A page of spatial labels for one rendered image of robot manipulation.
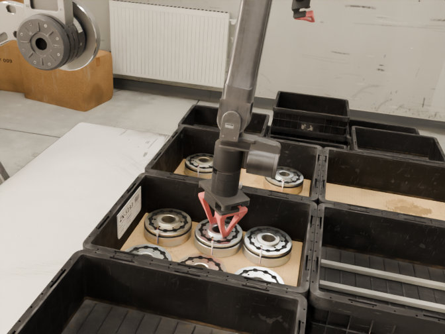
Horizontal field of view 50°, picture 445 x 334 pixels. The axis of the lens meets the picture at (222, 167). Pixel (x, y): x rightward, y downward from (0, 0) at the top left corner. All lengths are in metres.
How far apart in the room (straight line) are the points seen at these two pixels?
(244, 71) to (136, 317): 0.48
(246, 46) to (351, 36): 3.20
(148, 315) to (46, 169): 0.86
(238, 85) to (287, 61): 3.23
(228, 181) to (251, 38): 0.27
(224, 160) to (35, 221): 0.64
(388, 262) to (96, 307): 0.61
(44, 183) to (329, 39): 2.96
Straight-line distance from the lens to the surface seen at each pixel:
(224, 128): 0.90
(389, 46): 4.11
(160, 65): 4.22
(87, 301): 0.93
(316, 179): 1.15
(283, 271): 1.00
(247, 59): 0.89
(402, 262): 1.12
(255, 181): 1.30
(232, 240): 1.01
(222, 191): 0.95
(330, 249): 1.09
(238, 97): 0.89
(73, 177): 1.57
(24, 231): 1.35
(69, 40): 1.34
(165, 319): 0.89
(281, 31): 4.07
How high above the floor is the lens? 1.46
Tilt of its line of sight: 27 degrees down
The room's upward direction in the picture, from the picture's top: 5 degrees clockwise
